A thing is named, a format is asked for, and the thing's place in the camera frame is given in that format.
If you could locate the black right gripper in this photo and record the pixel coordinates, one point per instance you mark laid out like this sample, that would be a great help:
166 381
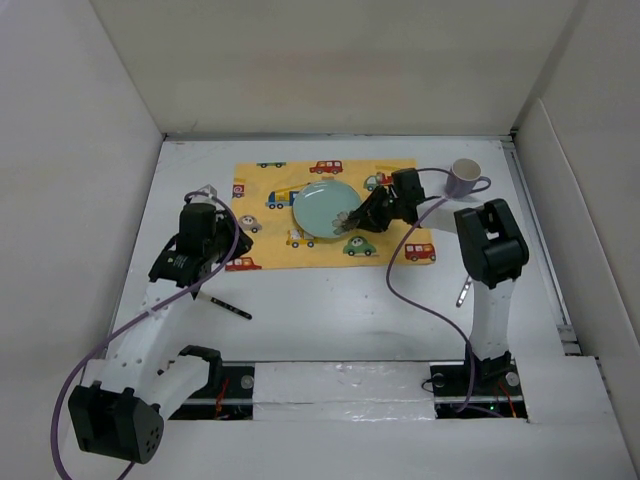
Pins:
370 205

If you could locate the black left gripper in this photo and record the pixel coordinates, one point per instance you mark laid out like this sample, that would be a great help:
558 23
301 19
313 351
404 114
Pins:
225 223

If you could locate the yellow car-print cloth placemat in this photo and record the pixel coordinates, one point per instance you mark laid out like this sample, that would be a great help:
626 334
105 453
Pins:
262 198

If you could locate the lavender ceramic mug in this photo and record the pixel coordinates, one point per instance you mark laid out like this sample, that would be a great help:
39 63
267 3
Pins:
465 178

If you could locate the black-handled metal fork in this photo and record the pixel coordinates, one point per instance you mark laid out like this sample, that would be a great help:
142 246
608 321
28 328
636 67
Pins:
226 306

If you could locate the green ceramic plate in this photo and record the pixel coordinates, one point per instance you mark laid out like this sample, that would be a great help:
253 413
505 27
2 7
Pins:
322 208

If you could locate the silver metal spoon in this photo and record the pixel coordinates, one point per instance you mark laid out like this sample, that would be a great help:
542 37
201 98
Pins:
464 292

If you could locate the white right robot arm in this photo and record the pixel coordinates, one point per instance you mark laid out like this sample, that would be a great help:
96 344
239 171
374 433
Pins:
492 247

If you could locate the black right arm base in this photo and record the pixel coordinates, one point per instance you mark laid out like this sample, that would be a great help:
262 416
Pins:
494 391

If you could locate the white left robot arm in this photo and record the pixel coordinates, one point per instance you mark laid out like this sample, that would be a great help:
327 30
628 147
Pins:
137 388

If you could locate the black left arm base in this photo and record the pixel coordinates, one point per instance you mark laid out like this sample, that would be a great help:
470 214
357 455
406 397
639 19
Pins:
228 393

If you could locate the aluminium table edge rail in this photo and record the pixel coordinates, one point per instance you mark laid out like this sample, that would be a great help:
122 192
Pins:
289 136

